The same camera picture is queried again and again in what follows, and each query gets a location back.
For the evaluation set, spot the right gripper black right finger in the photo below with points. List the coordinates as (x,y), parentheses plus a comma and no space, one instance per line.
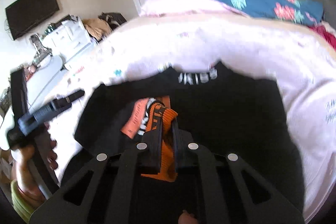
(247,181)

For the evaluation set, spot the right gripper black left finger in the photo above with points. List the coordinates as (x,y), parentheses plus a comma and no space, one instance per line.
(101,191)

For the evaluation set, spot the black KISS sweater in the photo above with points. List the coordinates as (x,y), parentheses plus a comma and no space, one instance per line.
(218,101)

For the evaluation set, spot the tan clothes pile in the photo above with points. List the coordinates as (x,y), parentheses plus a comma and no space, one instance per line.
(97,28)

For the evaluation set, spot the person's left hand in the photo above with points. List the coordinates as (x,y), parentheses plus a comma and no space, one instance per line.
(27,186)

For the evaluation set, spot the white drawer cabinet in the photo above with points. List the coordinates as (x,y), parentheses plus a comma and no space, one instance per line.
(71,41)

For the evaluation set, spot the black bag on floor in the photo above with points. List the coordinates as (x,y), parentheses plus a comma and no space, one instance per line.
(114,19)

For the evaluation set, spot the pink strawberry bedspread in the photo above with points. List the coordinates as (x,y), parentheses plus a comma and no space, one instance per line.
(301,62)

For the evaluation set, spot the red patterned pillow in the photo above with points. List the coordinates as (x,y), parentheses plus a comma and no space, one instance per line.
(327,32)

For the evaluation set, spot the blue floral quilt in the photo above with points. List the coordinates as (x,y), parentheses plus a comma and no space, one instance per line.
(303,12)

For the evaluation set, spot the black wall television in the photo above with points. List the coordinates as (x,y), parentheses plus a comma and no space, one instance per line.
(24,15)

